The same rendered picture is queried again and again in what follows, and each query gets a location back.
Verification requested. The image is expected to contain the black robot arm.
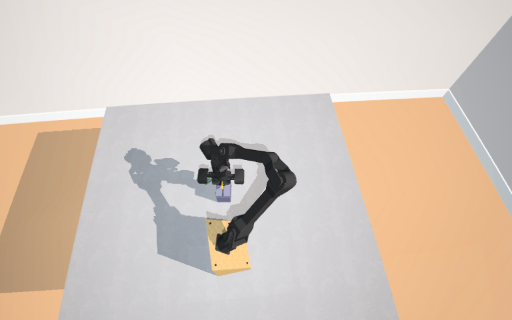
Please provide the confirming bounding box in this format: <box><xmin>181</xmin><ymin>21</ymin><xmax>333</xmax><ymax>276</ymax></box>
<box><xmin>199</xmin><ymin>138</ymin><xmax>297</xmax><ymax>255</ymax></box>

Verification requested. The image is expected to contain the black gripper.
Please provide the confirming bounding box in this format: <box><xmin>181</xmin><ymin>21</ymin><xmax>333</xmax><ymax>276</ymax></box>
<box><xmin>197</xmin><ymin>168</ymin><xmax>245</xmax><ymax>186</ymax></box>

